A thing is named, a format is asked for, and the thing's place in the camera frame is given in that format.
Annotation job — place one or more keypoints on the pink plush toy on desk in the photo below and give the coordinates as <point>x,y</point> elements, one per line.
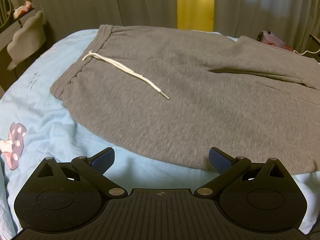
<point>23,9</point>

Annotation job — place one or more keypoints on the yellow curtain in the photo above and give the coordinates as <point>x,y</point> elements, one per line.
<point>195,15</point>

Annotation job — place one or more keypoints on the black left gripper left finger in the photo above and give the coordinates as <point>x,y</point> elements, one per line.
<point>60,197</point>

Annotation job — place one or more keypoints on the grey curtain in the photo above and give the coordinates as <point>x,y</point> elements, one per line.
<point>293,20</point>

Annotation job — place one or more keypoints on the grey cloud-shaped chair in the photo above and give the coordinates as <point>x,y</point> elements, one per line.
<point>27,40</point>

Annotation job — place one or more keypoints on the grey sweatpants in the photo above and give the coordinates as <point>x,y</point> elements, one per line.
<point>172,95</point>

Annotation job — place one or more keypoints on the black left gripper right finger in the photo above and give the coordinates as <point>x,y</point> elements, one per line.
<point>260,197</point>

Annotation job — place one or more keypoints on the light blue bed sheet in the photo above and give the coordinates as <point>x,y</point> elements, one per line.
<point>51,132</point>

